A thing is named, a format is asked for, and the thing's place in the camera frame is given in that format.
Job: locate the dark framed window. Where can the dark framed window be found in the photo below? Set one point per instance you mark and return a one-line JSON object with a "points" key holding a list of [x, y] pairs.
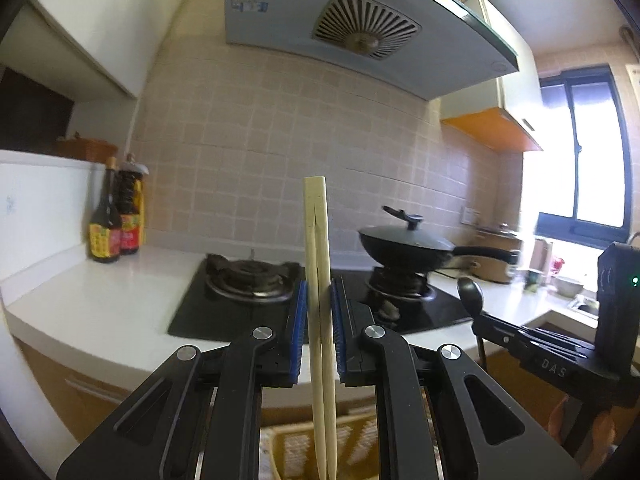
{"points": [[595, 160]]}

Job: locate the wooden base cabinet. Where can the wooden base cabinet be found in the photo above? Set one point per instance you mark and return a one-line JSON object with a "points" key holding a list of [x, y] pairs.
{"points": [[60, 390]]}

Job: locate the black burner pan support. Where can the black burner pan support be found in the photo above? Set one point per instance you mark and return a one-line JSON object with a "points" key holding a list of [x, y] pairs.
{"points": [[250, 272], [400, 285]]}

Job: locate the orange wall cabinet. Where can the orange wall cabinet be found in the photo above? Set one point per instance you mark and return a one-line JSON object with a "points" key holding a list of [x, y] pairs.
{"points": [[500, 125]]}

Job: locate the white kitchen countertop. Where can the white kitchen countertop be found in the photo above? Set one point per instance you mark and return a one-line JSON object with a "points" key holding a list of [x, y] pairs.
{"points": [[100, 300]]}

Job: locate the large dark sauce bottle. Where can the large dark sauce bottle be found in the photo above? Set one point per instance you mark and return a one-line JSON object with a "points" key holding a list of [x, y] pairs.
{"points": [[131, 210]]}

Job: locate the white wall socket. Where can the white wall socket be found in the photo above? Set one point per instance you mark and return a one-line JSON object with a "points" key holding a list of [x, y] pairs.
{"points": [[470, 216]]}

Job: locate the light wooden chopstick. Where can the light wooden chopstick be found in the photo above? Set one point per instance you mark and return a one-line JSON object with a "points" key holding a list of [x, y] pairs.
{"points": [[310, 240], [324, 240]]}

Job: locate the dark mug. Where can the dark mug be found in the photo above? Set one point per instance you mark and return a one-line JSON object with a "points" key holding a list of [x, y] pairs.
{"points": [[534, 280]]}

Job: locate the grey bowl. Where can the grey bowl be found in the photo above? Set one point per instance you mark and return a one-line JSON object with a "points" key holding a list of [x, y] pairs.
{"points": [[569, 286]]}

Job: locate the yellow oil bottle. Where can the yellow oil bottle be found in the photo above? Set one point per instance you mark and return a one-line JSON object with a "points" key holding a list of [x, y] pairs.
{"points": [[142, 215]]}

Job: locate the black wok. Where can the black wok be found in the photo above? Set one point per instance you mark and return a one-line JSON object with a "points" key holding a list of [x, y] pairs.
{"points": [[400, 252]]}

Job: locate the yellow plastic utensil basket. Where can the yellow plastic utensil basket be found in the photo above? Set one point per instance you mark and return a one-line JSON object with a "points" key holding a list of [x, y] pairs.
{"points": [[295, 452]]}

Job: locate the slim dark sauce bottle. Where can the slim dark sauce bottle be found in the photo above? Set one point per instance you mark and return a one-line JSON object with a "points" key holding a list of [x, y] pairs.
{"points": [[104, 240]]}

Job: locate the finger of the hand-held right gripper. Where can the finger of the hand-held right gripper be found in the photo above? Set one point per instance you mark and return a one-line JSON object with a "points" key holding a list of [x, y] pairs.
{"points": [[530, 347], [530, 332]]}

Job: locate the range hood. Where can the range hood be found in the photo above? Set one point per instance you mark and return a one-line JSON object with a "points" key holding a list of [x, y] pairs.
{"points": [[280, 20]]}

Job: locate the small red object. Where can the small red object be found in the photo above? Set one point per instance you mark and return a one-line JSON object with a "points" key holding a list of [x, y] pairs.
{"points": [[557, 265]]}

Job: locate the person's right hand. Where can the person's right hand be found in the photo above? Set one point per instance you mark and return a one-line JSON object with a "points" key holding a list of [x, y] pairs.
{"points": [[556, 420]]}

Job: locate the white wall cabinet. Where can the white wall cabinet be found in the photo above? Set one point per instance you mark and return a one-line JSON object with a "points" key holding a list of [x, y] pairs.
{"points": [[100, 20]]}

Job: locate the steel sink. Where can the steel sink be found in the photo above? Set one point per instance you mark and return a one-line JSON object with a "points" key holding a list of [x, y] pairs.
{"points": [[584, 306]]}

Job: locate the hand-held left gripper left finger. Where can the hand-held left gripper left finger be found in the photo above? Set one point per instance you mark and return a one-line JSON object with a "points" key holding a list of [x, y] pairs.
{"points": [[298, 330]]}

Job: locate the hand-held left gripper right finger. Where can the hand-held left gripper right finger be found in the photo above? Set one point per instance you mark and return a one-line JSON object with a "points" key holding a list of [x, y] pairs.
{"points": [[339, 330]]}

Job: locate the black plastic spoon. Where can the black plastic spoon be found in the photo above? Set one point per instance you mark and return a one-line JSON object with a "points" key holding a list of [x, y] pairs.
{"points": [[471, 295]]}

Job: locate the black glass gas cooktop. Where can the black glass gas cooktop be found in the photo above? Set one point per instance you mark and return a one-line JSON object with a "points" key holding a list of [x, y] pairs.
{"points": [[200, 315]]}

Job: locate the beige rice cooker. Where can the beige rice cooker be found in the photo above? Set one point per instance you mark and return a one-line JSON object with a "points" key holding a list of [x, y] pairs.
{"points": [[492, 270]]}

